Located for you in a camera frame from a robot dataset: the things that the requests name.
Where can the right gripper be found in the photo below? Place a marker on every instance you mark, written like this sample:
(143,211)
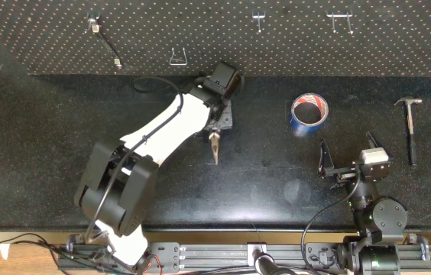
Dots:
(339,172)

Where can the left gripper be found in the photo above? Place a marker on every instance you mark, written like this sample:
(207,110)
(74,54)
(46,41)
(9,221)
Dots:
(224,116)

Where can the roll of blue tape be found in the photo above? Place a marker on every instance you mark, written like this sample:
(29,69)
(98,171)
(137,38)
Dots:
(309,122)

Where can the hammer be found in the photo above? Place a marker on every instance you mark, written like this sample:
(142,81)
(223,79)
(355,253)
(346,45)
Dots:
(410,126)

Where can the wrench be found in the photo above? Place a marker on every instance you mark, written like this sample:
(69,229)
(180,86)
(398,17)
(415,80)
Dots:
(106,45)

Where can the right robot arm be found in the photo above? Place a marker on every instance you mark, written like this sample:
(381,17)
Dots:
(385,217)

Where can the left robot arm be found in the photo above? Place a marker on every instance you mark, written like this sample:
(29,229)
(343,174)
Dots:
(173,130)

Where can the black pegboard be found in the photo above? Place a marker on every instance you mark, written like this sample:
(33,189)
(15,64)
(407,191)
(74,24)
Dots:
(215,42)

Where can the metal hook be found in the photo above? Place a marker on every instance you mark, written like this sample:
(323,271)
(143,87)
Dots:
(93,17)
(339,15)
(258,17)
(178,63)

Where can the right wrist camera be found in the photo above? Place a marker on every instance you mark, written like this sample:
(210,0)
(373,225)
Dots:
(374,156)

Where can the mounting rail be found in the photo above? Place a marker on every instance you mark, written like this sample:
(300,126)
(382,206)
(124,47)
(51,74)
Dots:
(215,256)

